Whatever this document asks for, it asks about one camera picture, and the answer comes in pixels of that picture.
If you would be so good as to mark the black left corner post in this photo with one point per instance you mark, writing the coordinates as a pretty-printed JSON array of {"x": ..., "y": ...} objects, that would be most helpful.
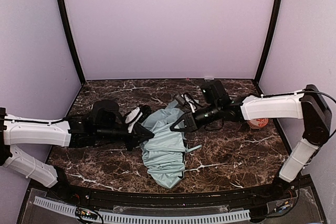
[{"x": 70, "y": 40}]

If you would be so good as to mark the black and mint umbrella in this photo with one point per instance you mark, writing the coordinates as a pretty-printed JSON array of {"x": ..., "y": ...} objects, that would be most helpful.
[{"x": 164, "y": 154}]

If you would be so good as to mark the black front table rail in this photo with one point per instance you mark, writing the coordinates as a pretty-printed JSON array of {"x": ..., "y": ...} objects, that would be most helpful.
[{"x": 253, "y": 197}]

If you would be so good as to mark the orange patterned ceramic bowl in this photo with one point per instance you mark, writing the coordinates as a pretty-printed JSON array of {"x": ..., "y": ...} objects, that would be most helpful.
[{"x": 258, "y": 123}]

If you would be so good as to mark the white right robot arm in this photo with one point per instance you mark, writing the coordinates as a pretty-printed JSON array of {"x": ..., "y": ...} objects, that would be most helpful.
[{"x": 307, "y": 104}]

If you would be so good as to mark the grey slotted cable duct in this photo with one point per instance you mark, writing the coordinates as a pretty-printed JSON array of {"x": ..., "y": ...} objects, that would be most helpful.
[{"x": 143, "y": 215}]

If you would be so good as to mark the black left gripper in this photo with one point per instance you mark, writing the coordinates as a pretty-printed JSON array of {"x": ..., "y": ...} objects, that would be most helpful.
[{"x": 134, "y": 135}]

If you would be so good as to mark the black corner post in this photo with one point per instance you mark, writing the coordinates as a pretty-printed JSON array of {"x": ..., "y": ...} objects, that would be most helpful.
[
  {"x": 268, "y": 41},
  {"x": 70, "y": 40}
]

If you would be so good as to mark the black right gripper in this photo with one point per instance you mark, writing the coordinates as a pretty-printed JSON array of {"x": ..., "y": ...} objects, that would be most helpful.
[{"x": 191, "y": 120}]

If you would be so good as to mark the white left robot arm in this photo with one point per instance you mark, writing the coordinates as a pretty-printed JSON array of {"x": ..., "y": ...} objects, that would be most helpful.
[{"x": 103, "y": 122}]

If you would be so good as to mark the black right corner post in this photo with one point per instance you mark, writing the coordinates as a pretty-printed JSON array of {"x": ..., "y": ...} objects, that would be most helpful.
[{"x": 268, "y": 41}]

